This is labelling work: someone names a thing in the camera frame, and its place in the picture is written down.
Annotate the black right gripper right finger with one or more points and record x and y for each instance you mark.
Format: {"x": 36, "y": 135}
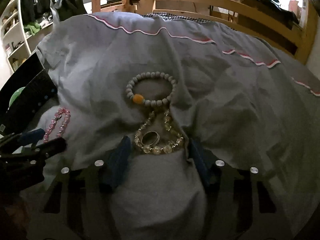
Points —
{"x": 205, "y": 163}

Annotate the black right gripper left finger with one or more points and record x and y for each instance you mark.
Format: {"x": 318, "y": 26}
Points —
{"x": 114, "y": 167}

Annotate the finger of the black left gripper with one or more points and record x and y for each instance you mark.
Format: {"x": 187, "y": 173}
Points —
{"x": 46, "y": 150}
{"x": 13, "y": 141}

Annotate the green jade bangle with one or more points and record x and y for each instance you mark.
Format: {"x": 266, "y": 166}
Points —
{"x": 15, "y": 95}

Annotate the black jewelry box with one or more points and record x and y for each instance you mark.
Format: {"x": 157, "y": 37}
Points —
{"x": 39, "y": 88}

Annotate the grey bead bracelet orange bead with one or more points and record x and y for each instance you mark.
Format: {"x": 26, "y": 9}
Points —
{"x": 151, "y": 89}

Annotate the grey duvet with red trim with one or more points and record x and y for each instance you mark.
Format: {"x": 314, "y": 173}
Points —
{"x": 254, "y": 107}

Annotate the white shelf unit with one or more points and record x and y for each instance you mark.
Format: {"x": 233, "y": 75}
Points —
{"x": 24, "y": 23}

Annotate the checkered bed sheet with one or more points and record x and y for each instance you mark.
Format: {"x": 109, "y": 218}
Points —
{"x": 171, "y": 17}

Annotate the wooden bed frame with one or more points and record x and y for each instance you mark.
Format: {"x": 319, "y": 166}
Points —
{"x": 246, "y": 16}

